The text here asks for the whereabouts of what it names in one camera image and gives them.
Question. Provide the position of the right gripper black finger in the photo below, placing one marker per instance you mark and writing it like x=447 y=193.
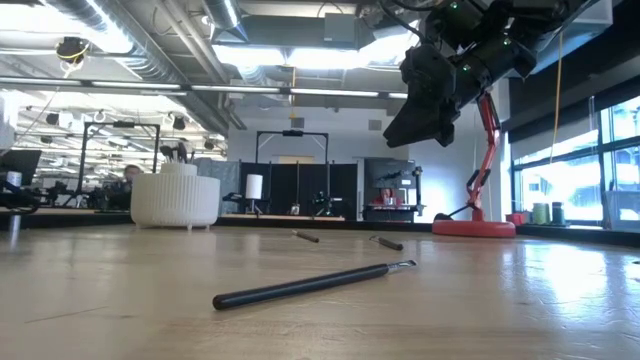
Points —
x=415 y=127
x=447 y=132

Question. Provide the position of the red box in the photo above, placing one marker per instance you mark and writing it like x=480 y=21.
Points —
x=515 y=219

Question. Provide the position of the wooden background table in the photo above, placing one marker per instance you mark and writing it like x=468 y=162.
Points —
x=280 y=217
x=75 y=210

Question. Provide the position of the silver metal post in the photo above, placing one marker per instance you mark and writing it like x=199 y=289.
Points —
x=15 y=225

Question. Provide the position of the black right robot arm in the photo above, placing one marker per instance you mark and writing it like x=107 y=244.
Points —
x=500 y=55

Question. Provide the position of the dark teal bottle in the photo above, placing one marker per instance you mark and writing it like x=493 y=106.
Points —
x=558 y=214

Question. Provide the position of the grey partition panel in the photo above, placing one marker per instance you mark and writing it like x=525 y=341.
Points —
x=220 y=185

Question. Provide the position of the black overhead camera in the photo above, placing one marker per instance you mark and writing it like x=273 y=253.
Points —
x=72 y=49

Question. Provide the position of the black monitor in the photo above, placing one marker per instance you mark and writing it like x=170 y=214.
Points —
x=20 y=162

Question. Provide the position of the black round-tip makeup brush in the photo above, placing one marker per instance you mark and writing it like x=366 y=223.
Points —
x=306 y=236

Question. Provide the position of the background black robot arm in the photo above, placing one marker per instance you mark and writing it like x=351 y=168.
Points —
x=325 y=202
x=65 y=195

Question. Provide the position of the green cylinder container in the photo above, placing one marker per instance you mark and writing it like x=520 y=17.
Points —
x=540 y=214

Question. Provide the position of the person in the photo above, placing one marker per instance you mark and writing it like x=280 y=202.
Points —
x=125 y=190
x=386 y=196

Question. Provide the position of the black metal frame rig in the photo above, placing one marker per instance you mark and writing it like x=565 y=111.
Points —
x=120 y=124
x=292 y=133

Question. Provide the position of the black partition panel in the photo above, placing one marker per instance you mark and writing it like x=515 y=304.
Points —
x=345 y=190

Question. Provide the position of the red desk lamp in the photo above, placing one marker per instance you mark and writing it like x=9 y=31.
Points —
x=475 y=227

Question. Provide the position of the long black flat-tip makeup brush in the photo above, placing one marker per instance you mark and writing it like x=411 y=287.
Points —
x=300 y=286

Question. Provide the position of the white cup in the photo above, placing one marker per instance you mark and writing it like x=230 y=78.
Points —
x=14 y=178

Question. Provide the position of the white cylinder lamp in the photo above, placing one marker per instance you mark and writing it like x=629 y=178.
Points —
x=253 y=186

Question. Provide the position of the long overhead light bar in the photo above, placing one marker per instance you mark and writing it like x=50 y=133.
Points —
x=235 y=89

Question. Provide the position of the white ribbed brush holder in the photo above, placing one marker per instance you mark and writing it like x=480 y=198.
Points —
x=175 y=200

